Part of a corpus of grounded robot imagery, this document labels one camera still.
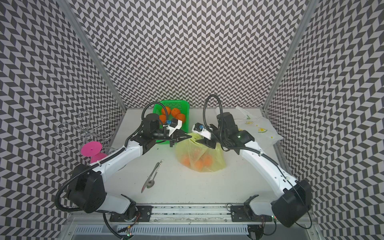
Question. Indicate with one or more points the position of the metal knife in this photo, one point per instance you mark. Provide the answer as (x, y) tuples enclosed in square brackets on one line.
[(145, 184)]

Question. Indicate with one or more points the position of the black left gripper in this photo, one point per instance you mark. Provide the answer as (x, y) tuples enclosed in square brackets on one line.
[(172, 138)]

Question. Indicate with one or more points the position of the pink plastic cup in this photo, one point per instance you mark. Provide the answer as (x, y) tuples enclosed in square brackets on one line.
[(93, 151)]

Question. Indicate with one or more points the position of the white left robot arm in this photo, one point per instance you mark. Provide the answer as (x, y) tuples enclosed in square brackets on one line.
[(85, 190)]

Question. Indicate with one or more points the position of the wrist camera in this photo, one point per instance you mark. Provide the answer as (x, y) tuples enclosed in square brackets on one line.
[(201, 130), (173, 125)]

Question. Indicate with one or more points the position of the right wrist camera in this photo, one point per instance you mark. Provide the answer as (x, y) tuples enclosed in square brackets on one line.
[(201, 130)]

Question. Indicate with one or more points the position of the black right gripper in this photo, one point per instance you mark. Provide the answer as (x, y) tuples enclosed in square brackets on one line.
[(207, 141)]

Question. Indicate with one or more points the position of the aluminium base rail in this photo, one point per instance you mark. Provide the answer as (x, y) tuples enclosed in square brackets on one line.
[(188, 222)]

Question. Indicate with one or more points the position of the metal spoon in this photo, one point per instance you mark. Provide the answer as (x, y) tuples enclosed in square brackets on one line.
[(151, 180)]

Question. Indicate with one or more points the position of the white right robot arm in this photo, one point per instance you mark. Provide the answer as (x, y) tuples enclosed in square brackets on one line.
[(290, 199)]

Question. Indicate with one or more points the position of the green plastic basket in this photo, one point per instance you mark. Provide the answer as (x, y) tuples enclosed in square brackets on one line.
[(184, 109)]

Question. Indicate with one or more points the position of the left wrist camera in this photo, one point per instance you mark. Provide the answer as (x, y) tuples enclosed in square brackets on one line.
[(173, 125)]

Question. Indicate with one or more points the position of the yellow-green plastic bag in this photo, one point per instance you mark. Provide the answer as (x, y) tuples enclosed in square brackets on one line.
[(194, 151)]

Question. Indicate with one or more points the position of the white printed plastic bag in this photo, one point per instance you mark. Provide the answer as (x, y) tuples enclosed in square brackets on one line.
[(259, 127)]

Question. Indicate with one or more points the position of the metal wire rack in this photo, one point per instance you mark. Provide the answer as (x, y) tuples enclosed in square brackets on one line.
[(84, 131)]

